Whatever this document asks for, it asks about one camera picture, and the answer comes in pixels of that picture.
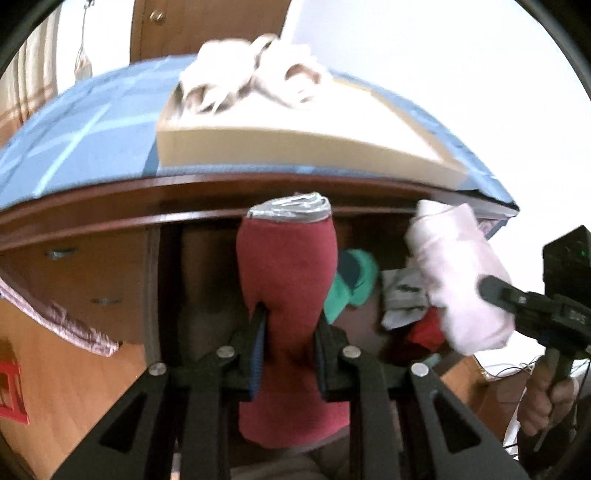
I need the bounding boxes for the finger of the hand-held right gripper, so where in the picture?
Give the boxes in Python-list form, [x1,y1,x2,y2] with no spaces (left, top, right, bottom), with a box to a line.
[478,274,520,319]

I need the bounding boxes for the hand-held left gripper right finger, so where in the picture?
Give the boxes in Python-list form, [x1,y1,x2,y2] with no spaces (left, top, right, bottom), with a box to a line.
[314,318,532,480]

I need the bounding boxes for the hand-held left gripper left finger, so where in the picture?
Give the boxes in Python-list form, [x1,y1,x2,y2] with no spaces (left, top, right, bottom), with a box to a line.
[67,302,269,480]

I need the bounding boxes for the white sock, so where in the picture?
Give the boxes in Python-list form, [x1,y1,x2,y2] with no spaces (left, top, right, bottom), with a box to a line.
[405,199,517,356]

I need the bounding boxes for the red underwear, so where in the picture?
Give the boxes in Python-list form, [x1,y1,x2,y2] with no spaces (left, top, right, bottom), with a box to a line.
[401,307,446,352]

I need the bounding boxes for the wooden desk drawer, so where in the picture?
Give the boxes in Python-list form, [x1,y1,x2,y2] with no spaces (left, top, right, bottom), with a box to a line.
[145,212,469,416]

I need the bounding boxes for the red sock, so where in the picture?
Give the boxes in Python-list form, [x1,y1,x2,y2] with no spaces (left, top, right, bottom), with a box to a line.
[235,191,352,450]

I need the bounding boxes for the shallow cardboard box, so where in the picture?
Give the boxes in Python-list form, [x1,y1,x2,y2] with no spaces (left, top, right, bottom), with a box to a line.
[156,74,469,190]

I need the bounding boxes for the white underwear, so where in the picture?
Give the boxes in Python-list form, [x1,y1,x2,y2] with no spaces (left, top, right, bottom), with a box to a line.
[178,39,259,116]
[253,36,332,109]

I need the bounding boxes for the grey underwear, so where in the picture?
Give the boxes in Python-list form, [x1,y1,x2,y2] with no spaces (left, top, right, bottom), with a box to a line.
[381,268,432,330]

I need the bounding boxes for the person's right hand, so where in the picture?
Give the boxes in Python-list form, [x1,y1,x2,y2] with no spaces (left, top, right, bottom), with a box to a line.
[517,353,580,437]

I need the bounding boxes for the dark wooden desk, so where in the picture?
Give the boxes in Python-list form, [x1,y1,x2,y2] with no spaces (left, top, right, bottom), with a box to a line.
[0,173,520,365]

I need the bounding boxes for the pink striped cloth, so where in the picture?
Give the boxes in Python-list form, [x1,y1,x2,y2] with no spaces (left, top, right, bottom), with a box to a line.
[0,272,122,358]

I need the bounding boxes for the red plastic stool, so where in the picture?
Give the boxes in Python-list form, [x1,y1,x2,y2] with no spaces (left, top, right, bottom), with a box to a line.
[0,357,32,426]

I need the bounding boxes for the blue plaid tablecloth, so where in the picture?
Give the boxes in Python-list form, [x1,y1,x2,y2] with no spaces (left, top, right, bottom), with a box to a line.
[0,54,518,210]

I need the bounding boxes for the brown wooden door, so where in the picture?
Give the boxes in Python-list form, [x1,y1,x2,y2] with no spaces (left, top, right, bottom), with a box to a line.
[130,0,296,63]

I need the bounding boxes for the curtain tieback tassel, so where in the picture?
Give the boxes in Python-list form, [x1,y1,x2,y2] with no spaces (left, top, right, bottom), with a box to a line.
[73,0,94,78]

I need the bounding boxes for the beige patterned curtain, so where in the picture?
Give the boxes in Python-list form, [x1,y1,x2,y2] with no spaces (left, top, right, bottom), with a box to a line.
[0,9,63,139]

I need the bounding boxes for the tangle of floor cables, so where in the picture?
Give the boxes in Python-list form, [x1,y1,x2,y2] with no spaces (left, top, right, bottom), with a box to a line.
[475,360,550,384]

